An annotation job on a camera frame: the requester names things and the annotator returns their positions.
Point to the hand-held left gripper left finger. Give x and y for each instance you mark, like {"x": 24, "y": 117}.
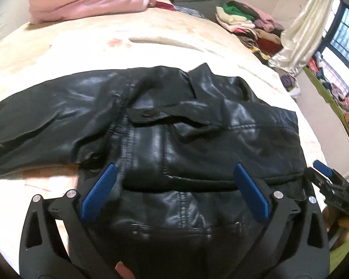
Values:
{"x": 97, "y": 193}

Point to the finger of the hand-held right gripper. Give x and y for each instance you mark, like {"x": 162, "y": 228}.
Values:
{"x": 322, "y": 168}

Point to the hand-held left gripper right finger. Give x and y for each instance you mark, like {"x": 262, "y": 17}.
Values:
{"x": 253, "y": 193}

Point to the black leather jacket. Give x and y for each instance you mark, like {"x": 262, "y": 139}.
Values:
{"x": 174, "y": 122}

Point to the pile of folded clothes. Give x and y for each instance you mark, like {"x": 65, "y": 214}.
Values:
{"x": 247, "y": 23}

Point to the person's left hand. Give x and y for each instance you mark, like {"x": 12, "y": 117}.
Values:
{"x": 125, "y": 271}

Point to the colourful printed cloth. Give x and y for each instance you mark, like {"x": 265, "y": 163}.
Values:
{"x": 340, "y": 93}

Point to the green cloth cover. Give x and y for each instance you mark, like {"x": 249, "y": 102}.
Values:
{"x": 322, "y": 88}

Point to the purple cloth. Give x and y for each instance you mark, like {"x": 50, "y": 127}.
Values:
{"x": 288, "y": 81}

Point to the dark framed window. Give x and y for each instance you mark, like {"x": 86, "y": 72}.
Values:
{"x": 344, "y": 37}

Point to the white blanket with orange prints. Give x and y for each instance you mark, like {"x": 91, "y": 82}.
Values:
{"x": 75, "y": 52}

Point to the cream curtain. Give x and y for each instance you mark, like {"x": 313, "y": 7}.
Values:
{"x": 305, "y": 26}

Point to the dark patterned cloth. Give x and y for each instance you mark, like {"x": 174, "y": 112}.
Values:
{"x": 189, "y": 11}

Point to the red cloth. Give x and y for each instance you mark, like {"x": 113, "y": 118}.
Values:
{"x": 165, "y": 5}

